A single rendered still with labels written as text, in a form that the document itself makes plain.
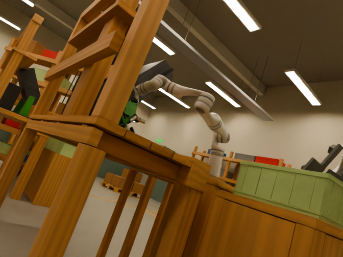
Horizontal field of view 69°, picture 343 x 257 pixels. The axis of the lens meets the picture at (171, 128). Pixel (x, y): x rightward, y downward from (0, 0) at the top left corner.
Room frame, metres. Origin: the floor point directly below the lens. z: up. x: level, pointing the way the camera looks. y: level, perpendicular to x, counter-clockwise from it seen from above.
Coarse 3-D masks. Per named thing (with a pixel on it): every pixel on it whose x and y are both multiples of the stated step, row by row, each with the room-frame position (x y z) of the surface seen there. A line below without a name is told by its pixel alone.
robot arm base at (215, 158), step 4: (212, 152) 1.65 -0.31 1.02; (216, 152) 1.64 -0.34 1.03; (220, 152) 1.64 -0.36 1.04; (212, 156) 1.65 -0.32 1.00; (216, 156) 1.64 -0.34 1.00; (220, 156) 1.64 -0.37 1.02; (208, 160) 1.68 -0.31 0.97; (212, 160) 1.64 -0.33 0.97; (216, 160) 1.64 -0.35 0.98; (220, 160) 1.65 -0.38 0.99; (212, 164) 1.64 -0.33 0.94; (216, 164) 1.64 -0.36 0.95; (220, 164) 1.65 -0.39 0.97; (212, 168) 1.64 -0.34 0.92; (216, 168) 1.64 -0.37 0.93; (220, 168) 1.68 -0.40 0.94; (212, 172) 1.63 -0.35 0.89; (216, 172) 1.64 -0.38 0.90
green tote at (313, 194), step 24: (240, 168) 1.23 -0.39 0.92; (264, 168) 1.12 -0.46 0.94; (288, 168) 1.02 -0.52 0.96; (240, 192) 1.19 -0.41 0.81; (264, 192) 1.09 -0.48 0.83; (288, 192) 1.00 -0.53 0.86; (312, 192) 0.92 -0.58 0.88; (336, 192) 0.93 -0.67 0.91; (312, 216) 0.91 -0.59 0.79; (336, 216) 0.95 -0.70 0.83
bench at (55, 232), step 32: (32, 128) 1.88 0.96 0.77; (64, 128) 1.25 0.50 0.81; (96, 128) 0.97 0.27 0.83; (96, 160) 1.00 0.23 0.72; (128, 160) 1.17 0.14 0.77; (160, 160) 1.27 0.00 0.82; (0, 192) 2.11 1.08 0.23; (64, 192) 0.97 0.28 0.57; (192, 192) 1.33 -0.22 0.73; (64, 224) 0.99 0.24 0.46; (32, 256) 1.00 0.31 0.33; (160, 256) 1.36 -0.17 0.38
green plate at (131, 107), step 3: (129, 102) 1.70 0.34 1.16; (132, 102) 1.72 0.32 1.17; (126, 105) 1.69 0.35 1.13; (129, 105) 1.70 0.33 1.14; (132, 105) 1.72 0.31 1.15; (135, 105) 1.74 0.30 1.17; (126, 108) 1.69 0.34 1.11; (129, 108) 1.70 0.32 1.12; (132, 108) 1.72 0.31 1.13; (135, 108) 1.73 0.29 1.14; (126, 111) 1.68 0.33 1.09; (129, 111) 1.70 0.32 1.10; (132, 111) 1.72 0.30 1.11; (135, 111) 1.73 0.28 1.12; (126, 114) 1.69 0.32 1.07; (129, 114) 1.70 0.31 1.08
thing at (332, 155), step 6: (330, 150) 1.05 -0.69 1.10; (336, 150) 1.03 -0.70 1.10; (330, 156) 1.03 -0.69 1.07; (312, 162) 1.00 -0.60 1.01; (318, 162) 1.02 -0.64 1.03; (324, 162) 1.05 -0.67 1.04; (330, 162) 1.07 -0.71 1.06; (306, 168) 1.01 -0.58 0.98; (312, 168) 1.03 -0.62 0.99; (318, 168) 1.05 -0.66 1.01; (324, 168) 1.08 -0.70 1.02
